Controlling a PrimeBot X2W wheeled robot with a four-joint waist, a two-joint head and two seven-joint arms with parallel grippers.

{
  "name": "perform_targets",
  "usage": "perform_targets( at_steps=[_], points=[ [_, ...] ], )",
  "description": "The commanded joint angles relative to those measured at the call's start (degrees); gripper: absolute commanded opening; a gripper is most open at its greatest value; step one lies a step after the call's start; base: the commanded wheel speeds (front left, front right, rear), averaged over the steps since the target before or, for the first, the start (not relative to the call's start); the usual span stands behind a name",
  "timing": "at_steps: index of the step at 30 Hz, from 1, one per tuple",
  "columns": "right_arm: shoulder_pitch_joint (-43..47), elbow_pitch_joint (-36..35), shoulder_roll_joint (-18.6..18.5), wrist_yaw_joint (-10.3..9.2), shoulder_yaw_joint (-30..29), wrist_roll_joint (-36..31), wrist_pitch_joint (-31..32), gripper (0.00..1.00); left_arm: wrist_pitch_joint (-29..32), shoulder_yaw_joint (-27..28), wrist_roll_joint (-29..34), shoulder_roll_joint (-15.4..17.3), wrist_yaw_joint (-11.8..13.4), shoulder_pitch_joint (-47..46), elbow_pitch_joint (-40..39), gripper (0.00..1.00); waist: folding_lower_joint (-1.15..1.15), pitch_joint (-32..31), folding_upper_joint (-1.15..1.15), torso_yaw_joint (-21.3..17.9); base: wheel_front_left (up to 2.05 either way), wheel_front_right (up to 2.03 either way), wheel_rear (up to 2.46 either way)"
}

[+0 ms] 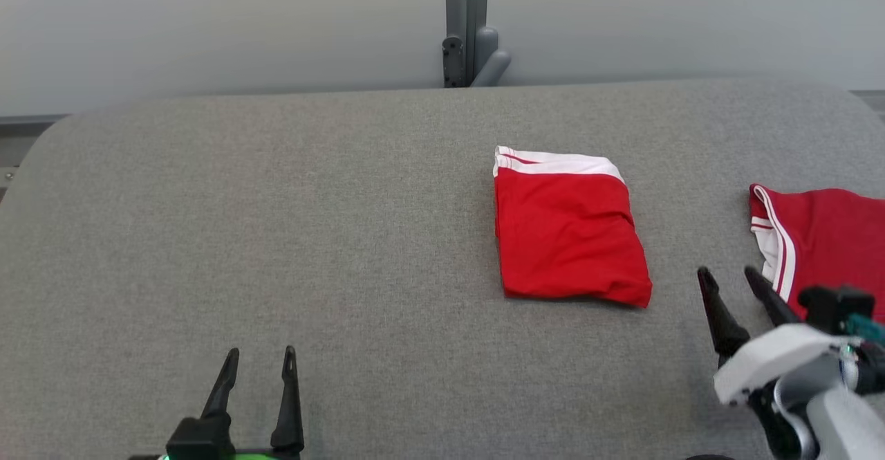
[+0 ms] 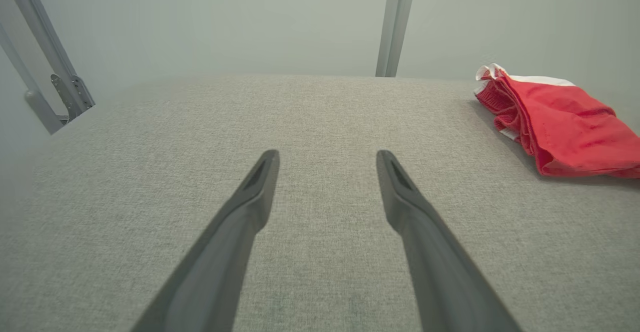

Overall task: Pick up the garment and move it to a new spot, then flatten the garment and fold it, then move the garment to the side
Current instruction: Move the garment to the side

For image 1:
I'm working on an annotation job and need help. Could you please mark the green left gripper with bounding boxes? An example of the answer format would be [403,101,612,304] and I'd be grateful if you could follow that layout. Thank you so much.
[128,346,305,460]

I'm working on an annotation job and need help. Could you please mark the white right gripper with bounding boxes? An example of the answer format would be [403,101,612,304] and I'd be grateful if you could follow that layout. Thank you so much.
[697,266,861,407]

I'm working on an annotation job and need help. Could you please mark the red basketball jersey white sleeves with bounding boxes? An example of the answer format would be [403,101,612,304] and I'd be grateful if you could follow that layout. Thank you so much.
[749,183,885,324]

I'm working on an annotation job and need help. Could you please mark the red shorts white stripe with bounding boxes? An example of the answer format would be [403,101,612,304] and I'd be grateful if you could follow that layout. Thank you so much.
[493,145,653,309]

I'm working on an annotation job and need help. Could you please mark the grey fabric sofa surface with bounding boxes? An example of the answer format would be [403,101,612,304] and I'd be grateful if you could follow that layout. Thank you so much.
[0,76,885,460]

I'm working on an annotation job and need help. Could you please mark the grey slanted rounded tube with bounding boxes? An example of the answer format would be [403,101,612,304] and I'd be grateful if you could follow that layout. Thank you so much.
[472,50,512,88]

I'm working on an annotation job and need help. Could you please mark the grey short rounded tube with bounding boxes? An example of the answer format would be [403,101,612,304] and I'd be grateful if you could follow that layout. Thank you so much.
[475,26,501,80]

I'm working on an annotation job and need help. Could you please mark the black hinge bracket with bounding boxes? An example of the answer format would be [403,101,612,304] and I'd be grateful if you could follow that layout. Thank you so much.
[442,36,466,89]

